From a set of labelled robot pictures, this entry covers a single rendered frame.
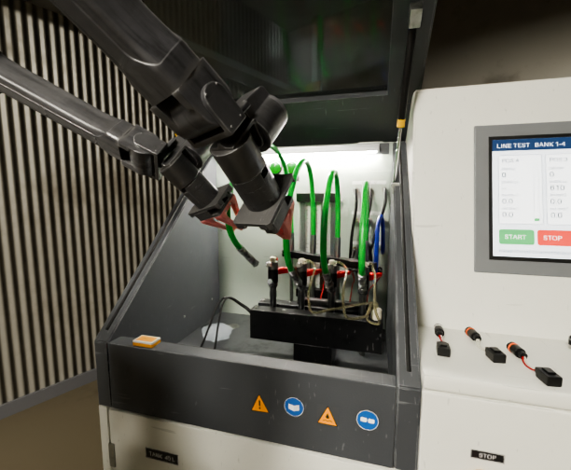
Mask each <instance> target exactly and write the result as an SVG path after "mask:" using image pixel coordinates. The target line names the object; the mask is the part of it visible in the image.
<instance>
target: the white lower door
mask: <svg viewBox="0 0 571 470"><path fill-rule="evenodd" d="M109 422H110V435H111V442H109V443H108V450H109V462H110V466H112V467H113V470H398V469H395V467H394V466H393V468H389V467H384V466H380V465H376V464H372V463H363V462H360V461H355V460H351V459H346V458H342V457H338V456H333V455H329V454H325V453H320V452H316V451H311V450H306V449H299V448H295V447H290V446H286V445H282V444H277V443H273V442H269V441H264V440H260V439H255V438H252V437H247V436H242V435H235V434H231V433H226V432H221V431H217V430H213V429H209V428H204V427H200V426H196V425H191V424H186V423H182V422H175V421H170V420H165V419H162V418H157V417H153V416H148V415H144V414H140V413H135V412H131V411H127V410H122V409H118V408H113V407H111V408H110V409H109Z"/></svg>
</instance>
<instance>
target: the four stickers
mask: <svg viewBox="0 0 571 470"><path fill-rule="evenodd" d="M250 408H251V411H255V412H261V413H268V414H270V406H269V395H268V394H256V393H250ZM284 415H287V416H293V417H298V418H303V419H304V399H303V398H297V397H291V396H285V395H284ZM379 419H380V412H375V411H371V410H366V409H362V408H357V409H356V420H355V428H358V429H362V430H367V431H371V432H374V433H378V429H379ZM338 421H339V408H335V407H331V406H326V405H321V404H317V421H316V423H320V424H324V425H328V426H333V427H338Z"/></svg>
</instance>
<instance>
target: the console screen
mask: <svg viewBox="0 0 571 470"><path fill-rule="evenodd" d="M474 271H475V272H485V273H501V274H518V275H535V276H550V277H567V278H571V121H556V122H538V123H521V124H504V125H486V126H474Z"/></svg>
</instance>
